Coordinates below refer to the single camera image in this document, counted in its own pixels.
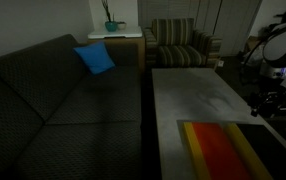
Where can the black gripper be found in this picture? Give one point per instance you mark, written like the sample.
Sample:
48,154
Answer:
268,104

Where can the black book yellow spine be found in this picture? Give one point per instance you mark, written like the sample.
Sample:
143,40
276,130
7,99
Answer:
260,151

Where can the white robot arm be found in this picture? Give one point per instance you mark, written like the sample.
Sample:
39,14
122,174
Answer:
273,75

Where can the red book yellow spine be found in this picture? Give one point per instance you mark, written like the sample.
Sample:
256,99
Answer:
212,154

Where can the grey coffee table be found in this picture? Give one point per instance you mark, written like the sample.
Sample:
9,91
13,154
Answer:
197,95

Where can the striped armchair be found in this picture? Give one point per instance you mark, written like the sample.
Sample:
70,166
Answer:
175,43

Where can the wooden side table white top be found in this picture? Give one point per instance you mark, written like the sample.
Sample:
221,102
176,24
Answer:
129,35

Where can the small grey plant pot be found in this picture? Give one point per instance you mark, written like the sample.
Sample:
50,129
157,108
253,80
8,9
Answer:
121,25

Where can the teal plant pot with twigs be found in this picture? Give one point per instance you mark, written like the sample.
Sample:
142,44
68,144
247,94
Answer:
110,24

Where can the blue throw pillow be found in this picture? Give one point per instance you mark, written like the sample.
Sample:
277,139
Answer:
95,57

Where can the dark grey fabric sofa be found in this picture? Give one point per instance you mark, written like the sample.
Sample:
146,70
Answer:
58,121

